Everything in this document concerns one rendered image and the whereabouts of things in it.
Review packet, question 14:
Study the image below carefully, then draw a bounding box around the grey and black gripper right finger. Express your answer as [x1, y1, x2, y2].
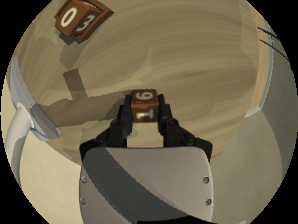
[158, 94, 213, 163]

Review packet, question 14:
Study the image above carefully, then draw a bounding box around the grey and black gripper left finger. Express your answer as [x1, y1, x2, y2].
[79, 95, 133, 162]

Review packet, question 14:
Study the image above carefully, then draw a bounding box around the brown number cube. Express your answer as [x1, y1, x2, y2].
[54, 0, 103, 37]
[130, 89, 159, 123]

